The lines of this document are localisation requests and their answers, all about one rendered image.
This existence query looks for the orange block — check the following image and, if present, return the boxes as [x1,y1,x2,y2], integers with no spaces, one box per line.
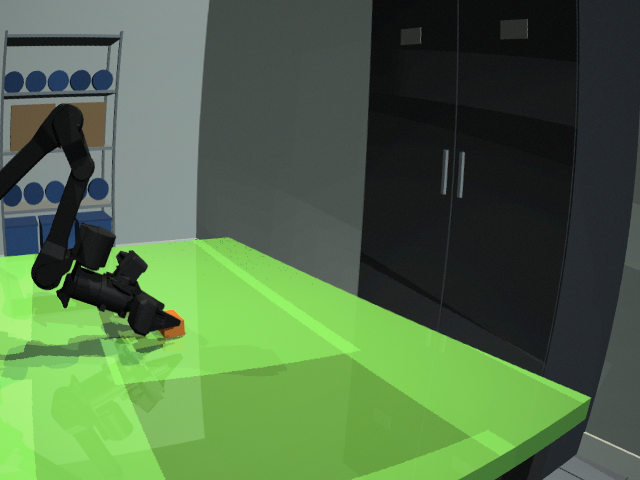
[158,310,185,338]

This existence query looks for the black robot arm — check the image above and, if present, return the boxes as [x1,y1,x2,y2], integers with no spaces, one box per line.
[0,104,148,309]

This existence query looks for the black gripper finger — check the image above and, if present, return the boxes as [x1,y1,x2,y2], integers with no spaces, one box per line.
[132,281,165,310]
[147,297,181,334]

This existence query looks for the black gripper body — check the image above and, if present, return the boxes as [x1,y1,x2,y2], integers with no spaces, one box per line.
[93,273,156,337]

